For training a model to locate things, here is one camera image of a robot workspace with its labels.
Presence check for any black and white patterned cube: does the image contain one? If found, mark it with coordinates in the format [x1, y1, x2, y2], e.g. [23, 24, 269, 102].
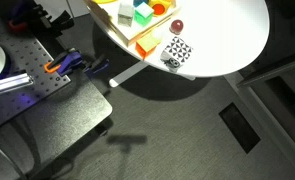
[159, 35, 194, 74]

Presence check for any wooden tray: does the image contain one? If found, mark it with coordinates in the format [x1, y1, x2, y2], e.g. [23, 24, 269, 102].
[85, 0, 182, 48]

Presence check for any white table base leg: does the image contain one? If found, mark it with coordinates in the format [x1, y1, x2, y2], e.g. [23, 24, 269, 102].
[108, 60, 150, 88]

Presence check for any orange cube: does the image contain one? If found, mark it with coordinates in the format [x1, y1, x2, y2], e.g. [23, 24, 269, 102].
[134, 33, 162, 61]

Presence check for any pale yellow ball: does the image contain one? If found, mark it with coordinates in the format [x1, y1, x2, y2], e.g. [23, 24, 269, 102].
[151, 28, 165, 43]

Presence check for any blue and black clamp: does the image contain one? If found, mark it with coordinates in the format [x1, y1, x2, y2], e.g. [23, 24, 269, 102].
[83, 54, 111, 76]

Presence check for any dark red ball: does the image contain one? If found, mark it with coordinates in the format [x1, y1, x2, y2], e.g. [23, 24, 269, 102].
[169, 19, 185, 36]

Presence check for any green cube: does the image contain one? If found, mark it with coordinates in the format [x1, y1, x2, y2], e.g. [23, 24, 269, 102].
[133, 2, 155, 27]

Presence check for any grey cube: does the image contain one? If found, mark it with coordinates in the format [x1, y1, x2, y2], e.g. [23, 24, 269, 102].
[117, 2, 136, 28]

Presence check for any yellow block with orange circle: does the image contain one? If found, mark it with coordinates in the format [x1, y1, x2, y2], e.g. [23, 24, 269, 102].
[148, 0, 173, 17]

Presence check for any black cart shelf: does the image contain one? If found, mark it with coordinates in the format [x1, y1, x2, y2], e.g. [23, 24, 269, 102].
[0, 71, 114, 176]

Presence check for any teal block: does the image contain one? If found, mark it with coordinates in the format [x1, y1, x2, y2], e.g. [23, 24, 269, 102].
[132, 0, 150, 8]

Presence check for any yellow flat shape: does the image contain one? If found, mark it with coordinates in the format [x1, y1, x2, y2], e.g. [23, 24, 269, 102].
[92, 0, 119, 5]

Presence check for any dark floor vent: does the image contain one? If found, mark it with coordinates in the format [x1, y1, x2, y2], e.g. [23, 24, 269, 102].
[218, 102, 262, 155]

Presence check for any perforated metal breadboard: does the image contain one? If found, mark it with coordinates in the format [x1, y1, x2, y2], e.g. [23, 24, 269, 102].
[0, 28, 72, 133]

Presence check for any aluminium extrusion bar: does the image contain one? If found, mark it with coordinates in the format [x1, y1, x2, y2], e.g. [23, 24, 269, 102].
[0, 72, 35, 98]

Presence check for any blue clamp with orange handle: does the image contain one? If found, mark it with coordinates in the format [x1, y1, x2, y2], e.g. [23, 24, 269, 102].
[43, 49, 85, 77]

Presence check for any dark metal rail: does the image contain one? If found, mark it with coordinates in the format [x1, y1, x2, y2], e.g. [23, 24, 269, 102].
[236, 54, 295, 89]

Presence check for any black clamp with red handle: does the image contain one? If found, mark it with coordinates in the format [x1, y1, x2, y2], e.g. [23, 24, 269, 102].
[8, 0, 53, 34]

